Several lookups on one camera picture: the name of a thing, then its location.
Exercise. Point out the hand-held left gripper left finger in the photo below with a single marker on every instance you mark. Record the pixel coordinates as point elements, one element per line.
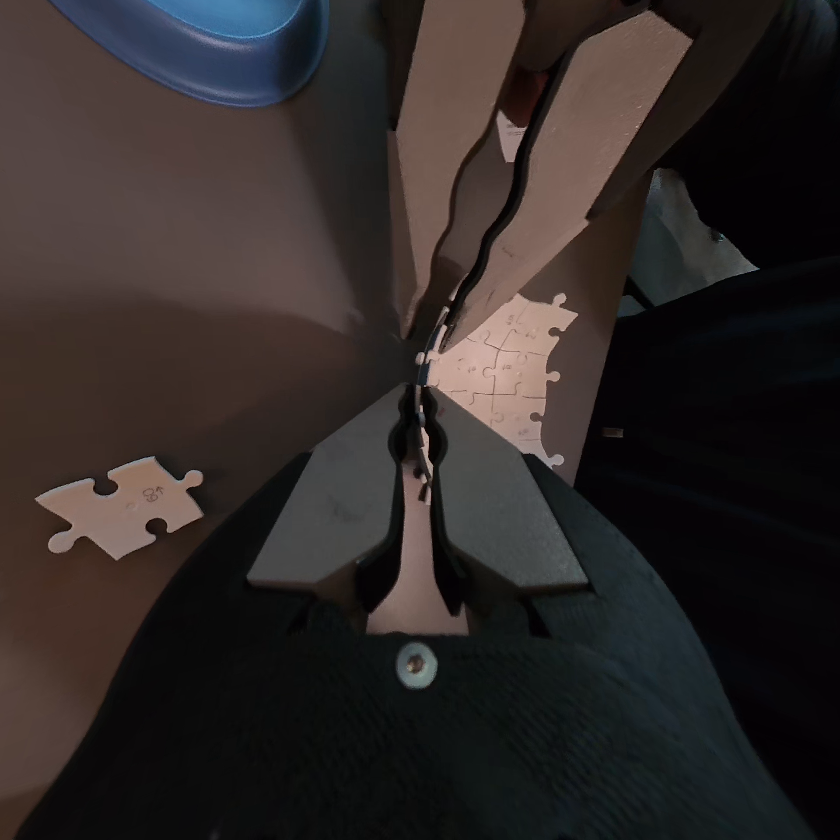
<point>334,512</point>

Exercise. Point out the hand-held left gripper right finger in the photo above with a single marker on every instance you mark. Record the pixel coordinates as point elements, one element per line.
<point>505,518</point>

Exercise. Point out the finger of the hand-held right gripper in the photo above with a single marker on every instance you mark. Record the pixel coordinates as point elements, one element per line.
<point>590,131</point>
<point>453,79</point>

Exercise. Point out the white assembled puzzle ball section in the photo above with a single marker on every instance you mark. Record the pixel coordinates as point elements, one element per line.
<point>512,367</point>

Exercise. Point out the white printed instruction sheet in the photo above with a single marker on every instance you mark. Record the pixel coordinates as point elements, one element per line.
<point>510,134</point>

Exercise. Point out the grey office chair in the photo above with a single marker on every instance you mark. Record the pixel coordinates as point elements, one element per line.
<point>682,236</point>

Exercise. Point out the blue round plastic stand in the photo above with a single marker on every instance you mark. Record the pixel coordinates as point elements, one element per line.
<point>216,52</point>

